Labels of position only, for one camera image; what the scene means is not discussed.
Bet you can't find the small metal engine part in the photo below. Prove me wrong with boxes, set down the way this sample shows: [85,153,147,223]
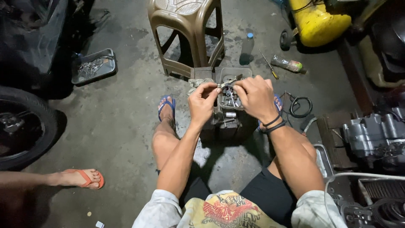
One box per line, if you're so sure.
[216,78,238,89]

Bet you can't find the black motorcycle body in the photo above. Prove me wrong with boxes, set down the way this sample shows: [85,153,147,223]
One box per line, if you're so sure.
[0,0,95,95]

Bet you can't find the blue flip-flop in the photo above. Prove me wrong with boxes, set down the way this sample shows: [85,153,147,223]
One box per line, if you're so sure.
[158,95,176,122]
[257,93,283,132]

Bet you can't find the person's left hand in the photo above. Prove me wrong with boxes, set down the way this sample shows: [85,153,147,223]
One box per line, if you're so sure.
[188,82,222,125]

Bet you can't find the yellow-handled screwdriver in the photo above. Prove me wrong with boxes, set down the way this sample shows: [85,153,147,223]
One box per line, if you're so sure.
[259,49,279,80]

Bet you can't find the white cable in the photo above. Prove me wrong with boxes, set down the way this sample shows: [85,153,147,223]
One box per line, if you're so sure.
[324,172,405,228]

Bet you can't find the motorcycle tyre and wheel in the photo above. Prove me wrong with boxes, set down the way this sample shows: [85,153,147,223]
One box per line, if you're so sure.
[0,86,59,171]

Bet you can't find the brown plastic stool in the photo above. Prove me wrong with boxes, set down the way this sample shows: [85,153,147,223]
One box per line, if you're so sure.
[147,0,225,79]

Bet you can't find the metal tray with bolts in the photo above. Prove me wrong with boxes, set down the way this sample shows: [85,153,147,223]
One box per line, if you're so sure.
[71,48,117,85]

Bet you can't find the person's black shorts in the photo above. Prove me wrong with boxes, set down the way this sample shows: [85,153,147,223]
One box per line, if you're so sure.
[155,168,298,227]

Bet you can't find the grey motorcycle engine block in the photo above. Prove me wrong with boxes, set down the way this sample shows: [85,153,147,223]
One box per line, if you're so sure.
[342,107,405,173]

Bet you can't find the clear plastic parts container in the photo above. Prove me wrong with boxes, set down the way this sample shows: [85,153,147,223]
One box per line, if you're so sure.
[218,67,253,111]

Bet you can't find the dirty grey rag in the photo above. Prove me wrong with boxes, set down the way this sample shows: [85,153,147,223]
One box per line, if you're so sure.
[187,78,216,96]

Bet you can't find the clear bottle with blue cap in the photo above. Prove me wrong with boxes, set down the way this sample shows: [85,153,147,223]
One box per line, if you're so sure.
[239,33,255,66]

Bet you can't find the person's left leg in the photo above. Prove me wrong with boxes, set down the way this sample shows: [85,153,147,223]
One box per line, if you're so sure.
[151,96,181,171]

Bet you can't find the engine parts with clutch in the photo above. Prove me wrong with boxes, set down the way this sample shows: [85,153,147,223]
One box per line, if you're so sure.
[329,177,405,228]

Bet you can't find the orange flip-flop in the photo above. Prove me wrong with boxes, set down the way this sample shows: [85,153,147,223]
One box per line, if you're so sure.
[63,169,104,190]

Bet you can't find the black compressor wheel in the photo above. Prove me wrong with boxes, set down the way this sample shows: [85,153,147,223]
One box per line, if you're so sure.
[279,28,295,51]

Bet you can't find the black wristbands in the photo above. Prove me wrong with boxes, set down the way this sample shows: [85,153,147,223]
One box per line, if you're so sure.
[261,113,287,135]

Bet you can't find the wooden work block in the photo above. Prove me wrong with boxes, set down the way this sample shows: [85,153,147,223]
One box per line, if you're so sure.
[190,66,259,144]

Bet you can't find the black rubber ring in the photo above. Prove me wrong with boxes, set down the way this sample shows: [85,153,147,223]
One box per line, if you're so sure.
[289,96,313,118]

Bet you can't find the person's right hand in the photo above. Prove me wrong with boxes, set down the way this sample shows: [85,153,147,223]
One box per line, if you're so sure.
[232,75,279,122]

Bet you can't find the clear bottle with colourful label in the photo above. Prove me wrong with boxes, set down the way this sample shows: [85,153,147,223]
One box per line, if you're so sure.
[271,54,307,75]

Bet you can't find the yellow air compressor tank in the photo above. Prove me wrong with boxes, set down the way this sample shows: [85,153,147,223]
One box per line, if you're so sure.
[288,0,352,48]

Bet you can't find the person's printed shirt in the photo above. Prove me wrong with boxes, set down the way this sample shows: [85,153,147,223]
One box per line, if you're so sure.
[132,189,348,228]

